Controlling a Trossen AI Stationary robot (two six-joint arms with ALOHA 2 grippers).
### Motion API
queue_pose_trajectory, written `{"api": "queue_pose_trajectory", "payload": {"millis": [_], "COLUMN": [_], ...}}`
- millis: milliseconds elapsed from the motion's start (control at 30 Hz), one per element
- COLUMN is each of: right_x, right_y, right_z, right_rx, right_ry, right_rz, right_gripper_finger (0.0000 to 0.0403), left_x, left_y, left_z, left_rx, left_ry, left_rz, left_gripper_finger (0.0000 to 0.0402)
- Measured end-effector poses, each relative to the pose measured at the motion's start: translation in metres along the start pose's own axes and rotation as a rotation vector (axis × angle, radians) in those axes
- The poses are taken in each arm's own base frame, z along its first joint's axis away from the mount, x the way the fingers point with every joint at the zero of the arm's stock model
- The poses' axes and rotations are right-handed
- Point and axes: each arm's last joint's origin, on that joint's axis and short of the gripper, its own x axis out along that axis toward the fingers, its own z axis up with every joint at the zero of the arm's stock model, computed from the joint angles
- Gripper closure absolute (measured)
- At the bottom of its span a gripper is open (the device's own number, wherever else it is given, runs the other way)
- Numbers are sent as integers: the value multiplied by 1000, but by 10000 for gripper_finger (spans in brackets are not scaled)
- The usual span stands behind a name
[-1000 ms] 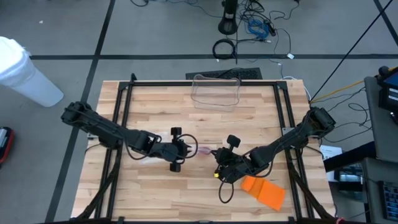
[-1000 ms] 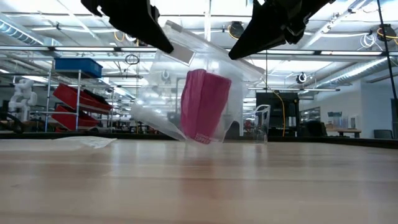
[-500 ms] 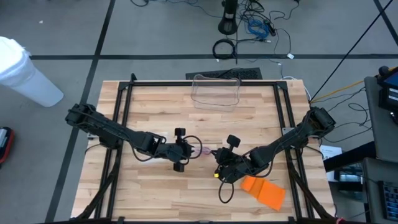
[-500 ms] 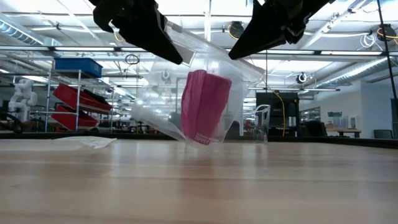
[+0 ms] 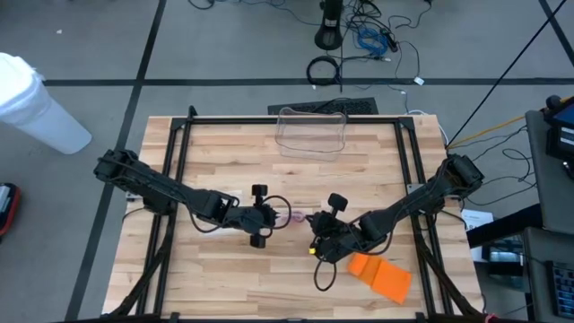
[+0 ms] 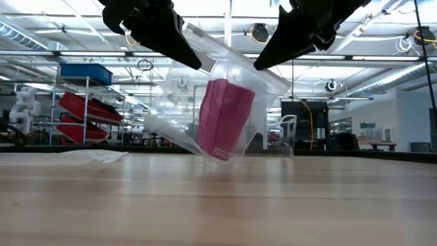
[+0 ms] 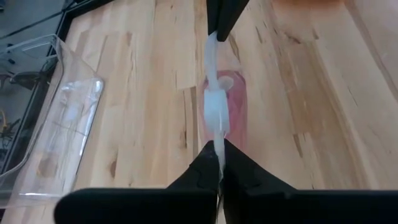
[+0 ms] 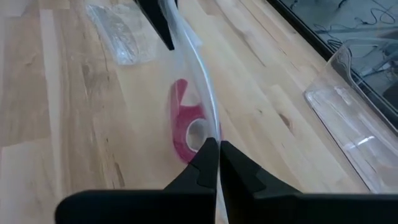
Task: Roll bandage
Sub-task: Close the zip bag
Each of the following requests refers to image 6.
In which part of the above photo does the red storage bin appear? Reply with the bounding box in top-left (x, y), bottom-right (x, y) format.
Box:
top-left (56, 115), bottom-right (109, 145)
top-left (57, 91), bottom-right (124, 126)

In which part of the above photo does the clear plastic bin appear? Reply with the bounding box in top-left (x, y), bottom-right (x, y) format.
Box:
top-left (266, 114), bottom-right (298, 156)

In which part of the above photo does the yellow hanging cable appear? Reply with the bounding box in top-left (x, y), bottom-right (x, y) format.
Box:
top-left (251, 29), bottom-right (314, 152)

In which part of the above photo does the black cabinet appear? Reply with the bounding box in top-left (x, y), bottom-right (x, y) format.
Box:
top-left (281, 101), bottom-right (330, 152)

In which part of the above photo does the black ceiling cable reel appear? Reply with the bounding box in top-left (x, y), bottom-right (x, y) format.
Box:
top-left (251, 23), bottom-right (270, 44)
top-left (412, 26), bottom-right (437, 47)

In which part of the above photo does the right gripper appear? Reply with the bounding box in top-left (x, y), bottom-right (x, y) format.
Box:
top-left (253, 0), bottom-right (372, 71)

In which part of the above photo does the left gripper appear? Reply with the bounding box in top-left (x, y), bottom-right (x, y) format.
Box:
top-left (98, 0), bottom-right (203, 70)

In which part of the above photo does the metal shelf rack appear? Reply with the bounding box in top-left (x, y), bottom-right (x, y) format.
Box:
top-left (33, 64), bottom-right (127, 147)

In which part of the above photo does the blue storage bin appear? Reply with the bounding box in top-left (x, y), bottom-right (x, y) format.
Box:
top-left (59, 63), bottom-right (113, 87)

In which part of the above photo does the wooden side table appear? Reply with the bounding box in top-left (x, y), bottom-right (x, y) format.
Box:
top-left (357, 140), bottom-right (398, 153)

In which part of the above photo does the dark office chair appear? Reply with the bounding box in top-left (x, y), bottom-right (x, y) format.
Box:
top-left (409, 141), bottom-right (433, 154)

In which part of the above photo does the pink elastic bandage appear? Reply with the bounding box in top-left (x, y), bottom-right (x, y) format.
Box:
top-left (197, 78), bottom-right (256, 161)

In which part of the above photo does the clear plastic bag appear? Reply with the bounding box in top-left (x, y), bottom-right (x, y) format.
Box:
top-left (143, 23), bottom-right (292, 162)
top-left (61, 149), bottom-right (129, 164)

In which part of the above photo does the thin slanted black pole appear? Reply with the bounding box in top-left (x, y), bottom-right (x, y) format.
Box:
top-left (412, 0), bottom-right (437, 111)

